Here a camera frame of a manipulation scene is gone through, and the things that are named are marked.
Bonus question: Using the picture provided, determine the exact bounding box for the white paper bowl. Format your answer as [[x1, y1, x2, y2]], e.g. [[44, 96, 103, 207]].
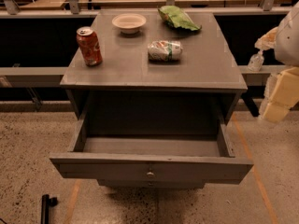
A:
[[112, 13, 147, 35]]

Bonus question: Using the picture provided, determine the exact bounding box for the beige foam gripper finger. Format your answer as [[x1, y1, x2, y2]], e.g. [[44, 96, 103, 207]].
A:
[[259, 67, 299, 123]]

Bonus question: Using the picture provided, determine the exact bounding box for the clear hand sanitizer bottle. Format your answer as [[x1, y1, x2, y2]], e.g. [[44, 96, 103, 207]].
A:
[[248, 50, 264, 72]]

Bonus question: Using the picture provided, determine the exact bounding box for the red soda can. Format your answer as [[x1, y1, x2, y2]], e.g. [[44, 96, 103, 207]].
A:
[[77, 26, 103, 66]]

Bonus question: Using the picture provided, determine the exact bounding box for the metal railing frame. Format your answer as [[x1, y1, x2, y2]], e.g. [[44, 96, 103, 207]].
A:
[[0, 0, 299, 110]]

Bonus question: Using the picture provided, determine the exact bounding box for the grey top drawer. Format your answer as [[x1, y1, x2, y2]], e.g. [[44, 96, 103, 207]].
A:
[[50, 109, 254, 186]]

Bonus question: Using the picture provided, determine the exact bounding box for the grey wooden cabinet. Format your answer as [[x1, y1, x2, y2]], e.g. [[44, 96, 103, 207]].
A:
[[50, 10, 252, 189]]

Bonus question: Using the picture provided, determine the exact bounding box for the green chip bag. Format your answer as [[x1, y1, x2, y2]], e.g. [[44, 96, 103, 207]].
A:
[[158, 6, 202, 31]]

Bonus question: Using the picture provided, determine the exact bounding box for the white crumpled snack bag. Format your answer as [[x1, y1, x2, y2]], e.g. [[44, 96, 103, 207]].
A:
[[148, 40, 182, 62]]

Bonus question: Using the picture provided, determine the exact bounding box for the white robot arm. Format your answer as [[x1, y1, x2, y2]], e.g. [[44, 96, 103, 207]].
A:
[[255, 2, 299, 123]]

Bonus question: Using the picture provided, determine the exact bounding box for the black object on floor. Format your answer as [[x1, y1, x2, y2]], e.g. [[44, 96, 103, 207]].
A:
[[40, 194, 58, 224]]

